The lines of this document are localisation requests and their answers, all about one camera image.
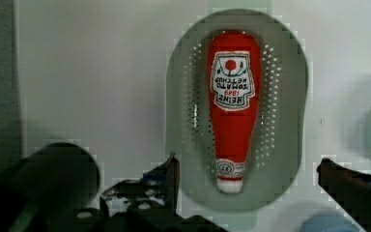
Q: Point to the red plush ketchup bottle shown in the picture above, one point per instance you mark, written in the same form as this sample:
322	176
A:
234	79

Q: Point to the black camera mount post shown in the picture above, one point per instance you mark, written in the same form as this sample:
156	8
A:
42	192

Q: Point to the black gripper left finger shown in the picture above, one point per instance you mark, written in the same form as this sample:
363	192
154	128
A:
147	204

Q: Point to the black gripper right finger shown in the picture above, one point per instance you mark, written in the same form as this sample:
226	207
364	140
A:
349	188

